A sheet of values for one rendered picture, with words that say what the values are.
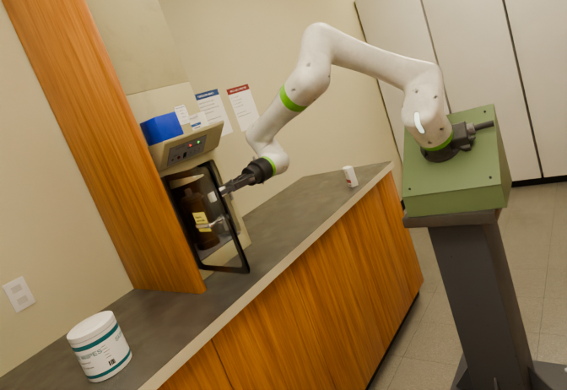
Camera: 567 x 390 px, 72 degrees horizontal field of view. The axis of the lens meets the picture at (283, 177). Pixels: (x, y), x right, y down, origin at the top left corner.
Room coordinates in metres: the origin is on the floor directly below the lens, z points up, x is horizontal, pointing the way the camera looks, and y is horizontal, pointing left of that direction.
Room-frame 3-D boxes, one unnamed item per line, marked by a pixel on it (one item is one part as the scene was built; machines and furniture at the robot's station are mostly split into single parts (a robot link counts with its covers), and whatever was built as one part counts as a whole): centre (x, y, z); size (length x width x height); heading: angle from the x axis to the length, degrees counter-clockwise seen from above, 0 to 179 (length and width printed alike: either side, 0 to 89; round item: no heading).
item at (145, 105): (1.69, 0.44, 1.32); 0.32 x 0.25 x 0.77; 139
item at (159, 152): (1.57, 0.30, 1.46); 0.32 x 0.11 x 0.10; 139
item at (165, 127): (1.49, 0.37, 1.55); 0.10 x 0.10 x 0.09; 49
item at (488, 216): (1.41, -0.59, 0.92); 0.32 x 0.32 x 0.04; 49
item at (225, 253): (1.37, 0.32, 1.19); 0.30 x 0.01 x 0.40; 44
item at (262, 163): (1.51, 0.08, 1.28); 0.09 x 0.06 x 0.12; 49
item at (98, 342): (1.08, 0.67, 1.01); 0.13 x 0.13 x 0.15
